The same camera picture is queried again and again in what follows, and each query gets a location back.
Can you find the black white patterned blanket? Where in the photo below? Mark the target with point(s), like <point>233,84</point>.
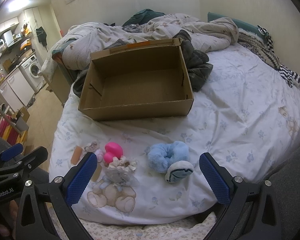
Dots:
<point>261,44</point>

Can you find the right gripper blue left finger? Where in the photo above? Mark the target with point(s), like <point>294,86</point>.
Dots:
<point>78,177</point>

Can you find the crumpled checkered beige blanket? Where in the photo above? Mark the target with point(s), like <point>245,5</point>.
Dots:
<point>82,40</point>

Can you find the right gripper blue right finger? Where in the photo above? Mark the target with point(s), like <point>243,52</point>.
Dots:
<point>218,178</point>

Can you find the clear packaged hair accessory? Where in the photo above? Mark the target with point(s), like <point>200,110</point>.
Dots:
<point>121,177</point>

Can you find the wooden drying rack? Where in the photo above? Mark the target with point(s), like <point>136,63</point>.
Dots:
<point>9,134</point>

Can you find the teal pillow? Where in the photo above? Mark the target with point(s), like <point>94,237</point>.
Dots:
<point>243,25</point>

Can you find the brown cardboard box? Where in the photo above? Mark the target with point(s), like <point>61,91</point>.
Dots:
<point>141,80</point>

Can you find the mauve lace scrunchie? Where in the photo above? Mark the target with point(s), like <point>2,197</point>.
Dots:
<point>95,148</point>

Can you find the white floral bed duvet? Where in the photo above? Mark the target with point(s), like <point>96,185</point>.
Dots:
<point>245,116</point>

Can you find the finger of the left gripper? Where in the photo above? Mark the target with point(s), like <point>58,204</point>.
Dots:
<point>31,161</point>

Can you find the white washing machine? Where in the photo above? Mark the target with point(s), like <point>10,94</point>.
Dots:
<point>31,70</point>

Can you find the white kitchen cabinet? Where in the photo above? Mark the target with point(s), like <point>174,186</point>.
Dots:
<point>16,90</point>

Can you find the dark camouflage jacket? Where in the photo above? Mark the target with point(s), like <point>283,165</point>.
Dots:
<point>197,64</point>

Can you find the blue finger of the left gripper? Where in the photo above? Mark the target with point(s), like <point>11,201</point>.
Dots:
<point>11,152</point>

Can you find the light blue fluffy sock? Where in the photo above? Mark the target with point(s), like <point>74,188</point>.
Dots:
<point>172,160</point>

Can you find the cream scrunchie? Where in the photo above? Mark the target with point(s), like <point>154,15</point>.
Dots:
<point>125,164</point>

